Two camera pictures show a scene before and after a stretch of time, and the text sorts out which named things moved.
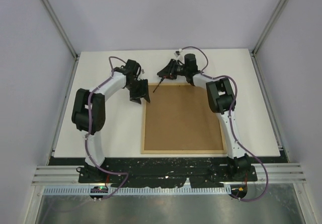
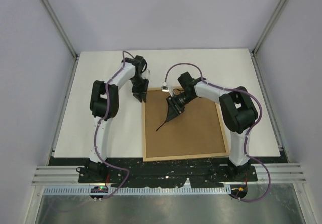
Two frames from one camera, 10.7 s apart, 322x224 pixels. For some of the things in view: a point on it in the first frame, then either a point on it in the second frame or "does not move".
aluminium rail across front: (275, 172) does not move
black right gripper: (168, 70) to (174, 109)
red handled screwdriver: (161, 80) to (159, 127)
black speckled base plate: (154, 172) does not move
